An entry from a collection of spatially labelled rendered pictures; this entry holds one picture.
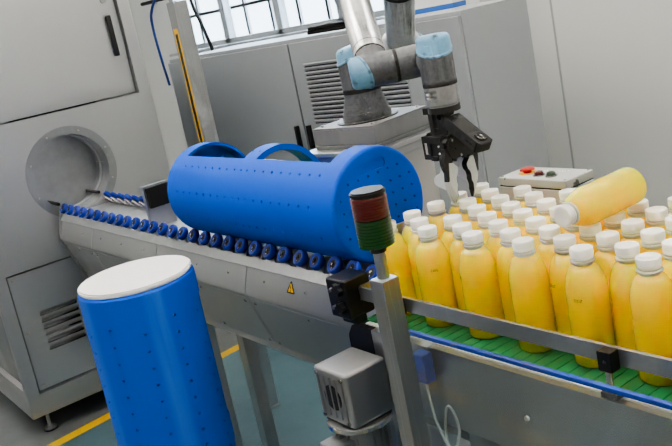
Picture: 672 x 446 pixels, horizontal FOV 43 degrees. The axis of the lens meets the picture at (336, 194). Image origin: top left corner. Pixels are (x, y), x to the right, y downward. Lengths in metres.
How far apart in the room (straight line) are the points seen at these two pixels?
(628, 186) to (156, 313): 1.08
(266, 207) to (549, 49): 2.99
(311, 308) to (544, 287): 0.79
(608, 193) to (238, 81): 3.36
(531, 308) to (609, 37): 3.29
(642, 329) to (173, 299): 1.09
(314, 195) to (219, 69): 2.87
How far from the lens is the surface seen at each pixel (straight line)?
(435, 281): 1.74
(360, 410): 1.78
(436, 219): 1.91
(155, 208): 3.14
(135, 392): 2.11
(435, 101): 1.84
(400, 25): 2.42
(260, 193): 2.22
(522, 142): 3.98
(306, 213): 2.05
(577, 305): 1.49
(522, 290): 1.56
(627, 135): 4.81
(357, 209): 1.44
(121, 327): 2.05
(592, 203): 1.56
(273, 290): 2.33
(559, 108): 4.97
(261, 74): 4.57
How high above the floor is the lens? 1.57
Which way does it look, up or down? 12 degrees down
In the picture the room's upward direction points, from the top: 11 degrees counter-clockwise
